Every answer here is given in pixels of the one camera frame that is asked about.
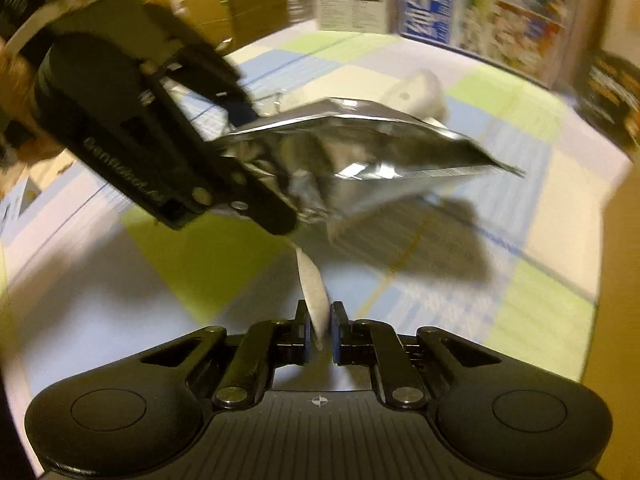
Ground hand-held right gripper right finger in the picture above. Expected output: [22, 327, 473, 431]
[330, 301, 501, 408]

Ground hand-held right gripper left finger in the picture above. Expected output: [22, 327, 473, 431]
[141, 300, 313, 408]

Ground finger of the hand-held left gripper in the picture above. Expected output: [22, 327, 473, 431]
[150, 35, 259, 124]
[200, 150, 299, 237]

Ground white paper sachet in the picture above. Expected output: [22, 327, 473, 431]
[295, 247, 332, 351]

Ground silver foil bag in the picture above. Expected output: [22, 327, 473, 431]
[215, 97, 526, 241]

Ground white square device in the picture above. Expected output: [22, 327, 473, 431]
[380, 70, 448, 126]

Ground checked cloth desktop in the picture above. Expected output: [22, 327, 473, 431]
[0, 25, 636, 396]

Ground person's left hand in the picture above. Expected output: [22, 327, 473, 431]
[0, 47, 66, 163]

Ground small brown cardboard box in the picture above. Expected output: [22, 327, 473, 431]
[190, 0, 236, 46]

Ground tall brown cardboard box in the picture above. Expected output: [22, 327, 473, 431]
[227, 0, 291, 43]

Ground black striped bag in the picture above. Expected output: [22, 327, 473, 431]
[285, 0, 316, 23]

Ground blue illustrated milk carton box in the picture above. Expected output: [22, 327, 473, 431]
[397, 0, 583, 86]

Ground black instant rice bowl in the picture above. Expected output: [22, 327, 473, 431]
[580, 50, 640, 148]

